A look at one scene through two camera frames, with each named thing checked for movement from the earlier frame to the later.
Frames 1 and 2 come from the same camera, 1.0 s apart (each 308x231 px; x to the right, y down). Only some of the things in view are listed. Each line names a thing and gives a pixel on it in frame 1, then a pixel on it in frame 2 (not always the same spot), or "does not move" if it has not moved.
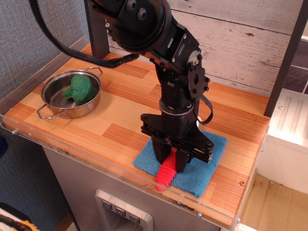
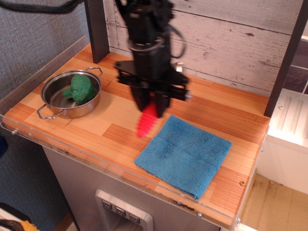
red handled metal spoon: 167,171 -> 148,116
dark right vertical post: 287,59 does not move
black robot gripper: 178,125 -> 151,68
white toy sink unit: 284,159 does not move
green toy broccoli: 82,90 does not move
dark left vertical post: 96,12 does not move
